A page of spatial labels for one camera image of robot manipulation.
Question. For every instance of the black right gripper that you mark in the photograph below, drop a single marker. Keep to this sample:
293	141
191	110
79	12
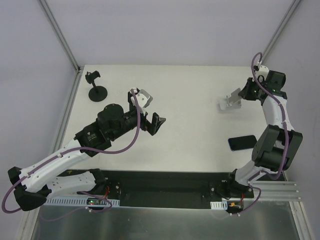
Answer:
246	92

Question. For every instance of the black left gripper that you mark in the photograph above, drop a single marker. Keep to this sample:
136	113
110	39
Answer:
147	124

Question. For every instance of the white folding phone stand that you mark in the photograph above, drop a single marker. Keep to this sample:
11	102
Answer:
230	102

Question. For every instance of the blue smartphone black screen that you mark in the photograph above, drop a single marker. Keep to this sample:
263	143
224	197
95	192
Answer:
242	142

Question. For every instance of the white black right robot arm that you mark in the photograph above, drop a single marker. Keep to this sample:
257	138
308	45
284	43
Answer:
276	148

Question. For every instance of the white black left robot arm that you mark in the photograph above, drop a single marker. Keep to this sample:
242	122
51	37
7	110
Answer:
34	185

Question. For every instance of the black round-base phone holder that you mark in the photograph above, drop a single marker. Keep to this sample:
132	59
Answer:
97	93

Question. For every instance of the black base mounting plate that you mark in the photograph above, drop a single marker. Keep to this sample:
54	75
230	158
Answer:
179	190

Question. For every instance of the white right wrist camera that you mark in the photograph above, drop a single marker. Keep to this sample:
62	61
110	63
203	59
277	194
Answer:
261	72

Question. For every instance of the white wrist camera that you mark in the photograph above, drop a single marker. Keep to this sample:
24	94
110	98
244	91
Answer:
143	98
261	72

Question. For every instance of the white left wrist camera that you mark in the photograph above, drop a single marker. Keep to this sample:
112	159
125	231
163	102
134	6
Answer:
143	98

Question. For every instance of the right aluminium frame post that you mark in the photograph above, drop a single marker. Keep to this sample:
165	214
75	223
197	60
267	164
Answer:
265	55

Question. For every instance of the aluminium frame post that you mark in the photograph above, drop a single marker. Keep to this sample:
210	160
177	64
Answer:
59	34
265	55

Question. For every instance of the left white cable duct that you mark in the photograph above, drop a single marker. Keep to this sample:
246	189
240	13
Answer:
71	201

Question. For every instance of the white cable duct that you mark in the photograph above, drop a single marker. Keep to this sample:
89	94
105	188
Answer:
219	205
71	201

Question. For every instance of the aluminium rail right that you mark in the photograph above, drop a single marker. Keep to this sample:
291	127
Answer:
283	191

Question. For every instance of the right white cable duct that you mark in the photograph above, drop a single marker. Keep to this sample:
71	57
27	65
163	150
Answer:
219	205

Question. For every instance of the left aluminium frame post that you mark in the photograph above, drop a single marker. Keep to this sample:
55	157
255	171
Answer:
59	34

